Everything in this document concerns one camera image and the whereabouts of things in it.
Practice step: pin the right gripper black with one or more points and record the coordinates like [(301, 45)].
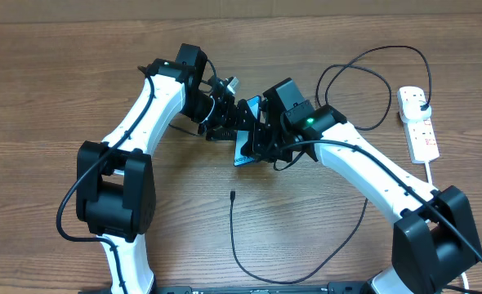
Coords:
[(260, 149)]

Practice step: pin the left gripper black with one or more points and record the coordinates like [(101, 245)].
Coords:
[(227, 118)]

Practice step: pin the Galaxy smartphone blue screen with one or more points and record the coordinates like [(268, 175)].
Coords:
[(244, 138)]

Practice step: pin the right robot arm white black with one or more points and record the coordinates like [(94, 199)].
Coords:
[(434, 233)]

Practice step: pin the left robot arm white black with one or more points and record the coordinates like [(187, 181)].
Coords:
[(115, 192)]

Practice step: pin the white charger plug adapter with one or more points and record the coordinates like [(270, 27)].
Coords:
[(414, 111)]

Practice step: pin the white power strip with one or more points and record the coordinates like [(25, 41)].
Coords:
[(420, 136)]

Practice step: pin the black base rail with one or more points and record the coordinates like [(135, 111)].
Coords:
[(347, 287)]

